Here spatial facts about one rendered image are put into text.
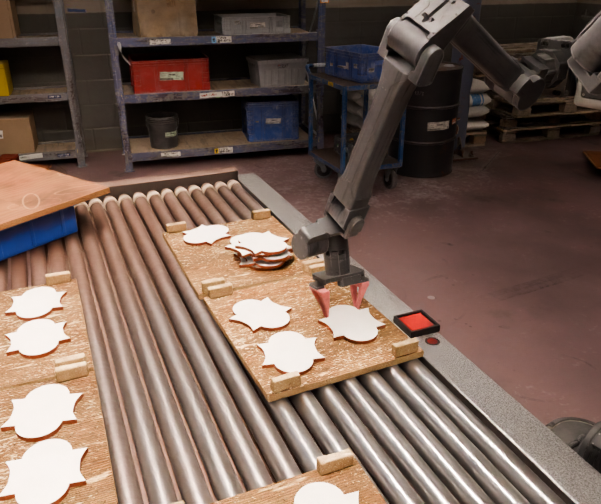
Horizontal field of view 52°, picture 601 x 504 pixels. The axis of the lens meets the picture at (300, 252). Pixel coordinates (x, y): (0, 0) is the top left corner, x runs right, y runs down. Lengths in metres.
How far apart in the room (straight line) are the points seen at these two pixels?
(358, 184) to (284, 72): 4.59
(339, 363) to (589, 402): 1.79
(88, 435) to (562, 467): 0.79
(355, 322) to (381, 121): 0.46
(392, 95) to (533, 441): 0.65
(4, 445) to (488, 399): 0.86
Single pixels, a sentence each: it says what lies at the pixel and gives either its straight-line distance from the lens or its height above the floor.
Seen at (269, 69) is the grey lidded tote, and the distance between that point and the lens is 5.72.
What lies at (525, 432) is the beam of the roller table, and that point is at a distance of 1.20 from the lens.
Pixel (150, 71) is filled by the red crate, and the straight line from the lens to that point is 5.54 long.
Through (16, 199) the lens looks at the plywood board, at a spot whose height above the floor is 1.04.
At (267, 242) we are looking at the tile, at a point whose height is 0.99.
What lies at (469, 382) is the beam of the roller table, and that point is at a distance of 1.28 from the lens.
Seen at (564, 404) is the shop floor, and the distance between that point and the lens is 2.85.
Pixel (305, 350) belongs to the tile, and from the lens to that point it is 1.27.
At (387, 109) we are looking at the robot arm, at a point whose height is 1.43.
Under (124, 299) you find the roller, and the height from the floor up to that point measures 0.92.
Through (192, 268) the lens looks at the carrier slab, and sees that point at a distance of 1.64.
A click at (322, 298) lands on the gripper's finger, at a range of 1.34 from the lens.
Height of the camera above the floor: 1.66
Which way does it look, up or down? 25 degrees down
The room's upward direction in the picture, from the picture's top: straight up
